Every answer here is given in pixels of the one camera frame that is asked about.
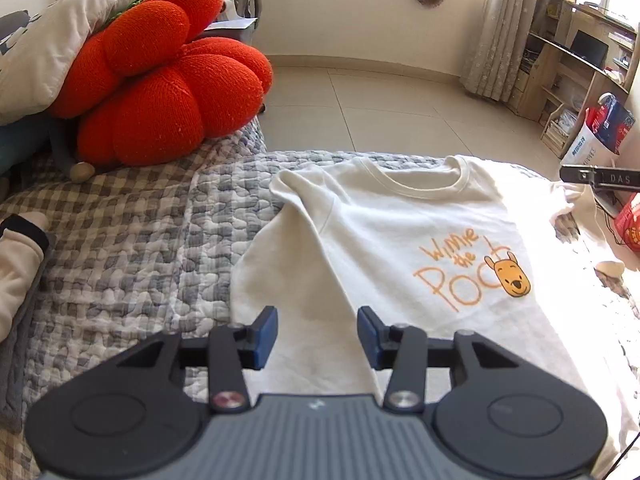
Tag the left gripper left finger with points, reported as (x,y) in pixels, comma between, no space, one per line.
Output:
(147,406)

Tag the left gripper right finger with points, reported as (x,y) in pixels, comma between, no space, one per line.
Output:
(476,410)

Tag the white Winnie the Pooh sweatshirt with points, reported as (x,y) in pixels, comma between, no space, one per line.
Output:
(466,244)

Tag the white paper on sofa arm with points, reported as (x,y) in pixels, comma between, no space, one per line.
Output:
(237,24)

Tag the red storage basket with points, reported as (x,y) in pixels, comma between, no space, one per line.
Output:
(627,223)

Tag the black computer monitor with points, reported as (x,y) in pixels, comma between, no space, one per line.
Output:
(589,48)

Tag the wooden desk shelf unit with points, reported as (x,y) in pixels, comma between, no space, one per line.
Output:
(555,88)

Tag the grey checked quilted bedspread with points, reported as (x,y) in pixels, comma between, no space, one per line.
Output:
(138,250)

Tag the cream black-cuffed garment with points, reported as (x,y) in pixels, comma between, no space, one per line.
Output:
(24,243)

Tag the beige patterned curtain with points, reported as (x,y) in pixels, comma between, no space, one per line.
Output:
(497,46)

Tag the teal plush doll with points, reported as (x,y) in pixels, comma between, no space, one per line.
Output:
(39,135)

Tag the red flower-shaped plush cushion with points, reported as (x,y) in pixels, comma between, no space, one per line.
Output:
(151,87)

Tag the white printed pillow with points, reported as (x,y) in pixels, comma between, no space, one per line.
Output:
(36,58)

